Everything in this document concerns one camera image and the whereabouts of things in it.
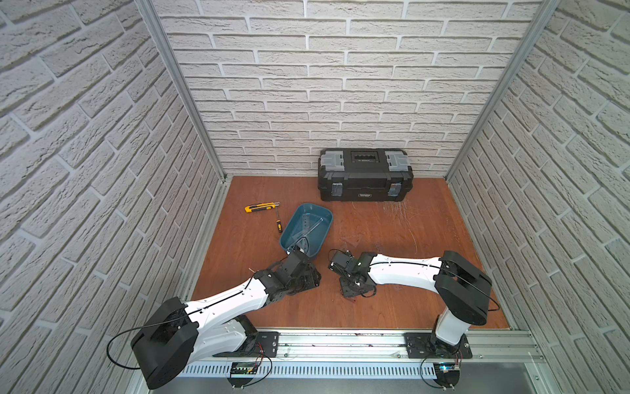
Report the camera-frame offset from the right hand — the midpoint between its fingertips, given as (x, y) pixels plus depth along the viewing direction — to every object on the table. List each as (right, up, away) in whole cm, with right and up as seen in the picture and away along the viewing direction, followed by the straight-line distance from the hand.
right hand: (352, 289), depth 86 cm
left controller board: (-35, -20, -14) cm, 43 cm away
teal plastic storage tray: (-23, +20, +13) cm, 33 cm away
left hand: (-12, +6, -3) cm, 14 cm away
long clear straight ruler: (-12, +23, +18) cm, 31 cm away
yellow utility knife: (-38, +29, +22) cm, 53 cm away
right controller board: (+26, -19, -16) cm, 36 cm away
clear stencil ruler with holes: (-18, +14, +9) cm, 25 cm away
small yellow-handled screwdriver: (-30, +23, +17) cm, 41 cm away
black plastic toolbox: (+6, +43, +12) cm, 45 cm away
